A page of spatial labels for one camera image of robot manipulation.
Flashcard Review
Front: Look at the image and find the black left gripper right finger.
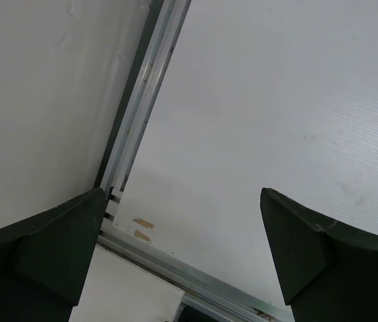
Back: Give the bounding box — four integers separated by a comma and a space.
260, 188, 378, 321

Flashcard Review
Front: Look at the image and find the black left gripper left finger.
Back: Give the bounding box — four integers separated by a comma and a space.
0, 188, 106, 321

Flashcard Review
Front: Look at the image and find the aluminium table frame rail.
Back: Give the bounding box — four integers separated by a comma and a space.
95, 1, 293, 321

